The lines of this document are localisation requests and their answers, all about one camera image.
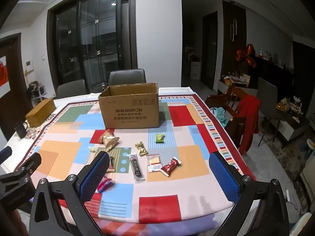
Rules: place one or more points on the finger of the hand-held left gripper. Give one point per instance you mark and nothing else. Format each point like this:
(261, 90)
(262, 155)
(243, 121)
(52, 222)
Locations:
(5, 153)
(30, 163)

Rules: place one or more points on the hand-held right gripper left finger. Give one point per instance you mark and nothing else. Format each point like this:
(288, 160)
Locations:
(94, 177)

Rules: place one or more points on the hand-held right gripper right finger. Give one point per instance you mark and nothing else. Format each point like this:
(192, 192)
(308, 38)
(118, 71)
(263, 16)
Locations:
(224, 179)

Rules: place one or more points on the pink snack packet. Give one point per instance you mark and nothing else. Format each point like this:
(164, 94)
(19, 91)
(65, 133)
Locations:
(104, 185)

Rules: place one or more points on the dark brown snack packet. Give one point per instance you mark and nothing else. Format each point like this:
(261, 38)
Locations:
(112, 164)

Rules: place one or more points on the small pale candy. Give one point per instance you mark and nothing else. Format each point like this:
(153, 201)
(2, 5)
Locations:
(92, 149)

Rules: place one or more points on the beige snack packet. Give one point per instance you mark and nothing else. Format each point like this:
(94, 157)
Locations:
(105, 135)
(112, 144)

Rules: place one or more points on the long black snack packet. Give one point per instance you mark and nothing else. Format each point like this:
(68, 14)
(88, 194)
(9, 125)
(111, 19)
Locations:
(136, 168)

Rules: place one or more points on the gold snack packet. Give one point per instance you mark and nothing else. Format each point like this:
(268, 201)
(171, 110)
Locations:
(140, 149)

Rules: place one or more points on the red snack packet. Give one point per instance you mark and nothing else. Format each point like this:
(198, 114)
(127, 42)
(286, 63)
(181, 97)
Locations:
(170, 167)

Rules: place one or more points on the clear packet with yellow cake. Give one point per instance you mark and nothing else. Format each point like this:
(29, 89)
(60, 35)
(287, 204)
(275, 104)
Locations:
(154, 161)

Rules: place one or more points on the printed cardboard box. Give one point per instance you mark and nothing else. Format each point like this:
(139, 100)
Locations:
(128, 113)

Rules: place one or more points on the green snack packet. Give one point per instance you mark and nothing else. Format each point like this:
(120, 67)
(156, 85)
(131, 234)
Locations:
(160, 138)

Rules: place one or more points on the black mug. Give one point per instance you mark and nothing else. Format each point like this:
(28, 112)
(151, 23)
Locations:
(20, 130)

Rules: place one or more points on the colourful patterned tablecloth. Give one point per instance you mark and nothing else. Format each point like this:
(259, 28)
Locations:
(192, 189)

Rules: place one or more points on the brown woven box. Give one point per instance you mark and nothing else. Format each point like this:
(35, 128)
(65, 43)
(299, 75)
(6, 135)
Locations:
(40, 114)

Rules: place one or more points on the teal cloth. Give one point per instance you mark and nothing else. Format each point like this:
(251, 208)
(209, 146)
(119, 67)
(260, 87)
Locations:
(219, 115)

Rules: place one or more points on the red garment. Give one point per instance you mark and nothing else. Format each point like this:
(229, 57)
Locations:
(249, 118)

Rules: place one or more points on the white storage shelf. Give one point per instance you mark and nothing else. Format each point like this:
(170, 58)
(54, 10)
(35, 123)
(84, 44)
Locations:
(38, 93)

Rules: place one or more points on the dark wooden door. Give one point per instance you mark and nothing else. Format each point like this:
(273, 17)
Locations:
(14, 83)

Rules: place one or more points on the red and white door poster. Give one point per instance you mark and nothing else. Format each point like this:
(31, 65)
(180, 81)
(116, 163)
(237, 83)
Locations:
(3, 72)

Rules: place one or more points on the wooden chair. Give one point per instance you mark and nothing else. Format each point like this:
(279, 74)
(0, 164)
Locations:
(231, 98)

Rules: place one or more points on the grey dining chair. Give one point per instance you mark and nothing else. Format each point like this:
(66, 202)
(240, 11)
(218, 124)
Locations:
(267, 95)
(127, 77)
(71, 89)

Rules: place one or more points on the dark coffee table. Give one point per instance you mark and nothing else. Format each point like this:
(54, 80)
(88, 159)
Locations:
(290, 124)

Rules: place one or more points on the low white sideboard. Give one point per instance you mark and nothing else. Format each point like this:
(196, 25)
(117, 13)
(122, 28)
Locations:
(233, 83)

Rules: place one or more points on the white bag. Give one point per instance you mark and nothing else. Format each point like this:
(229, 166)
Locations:
(195, 70)

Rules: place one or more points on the red foil balloons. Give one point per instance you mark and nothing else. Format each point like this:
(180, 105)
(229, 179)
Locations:
(246, 55)

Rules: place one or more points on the glass sliding door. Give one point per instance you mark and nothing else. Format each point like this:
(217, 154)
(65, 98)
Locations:
(98, 41)

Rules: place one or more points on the dark wood cabinet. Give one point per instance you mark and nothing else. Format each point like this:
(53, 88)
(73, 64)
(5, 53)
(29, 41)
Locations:
(233, 41)

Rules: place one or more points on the white wall intercom panel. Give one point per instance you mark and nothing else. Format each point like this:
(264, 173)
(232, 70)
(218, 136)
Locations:
(29, 66)

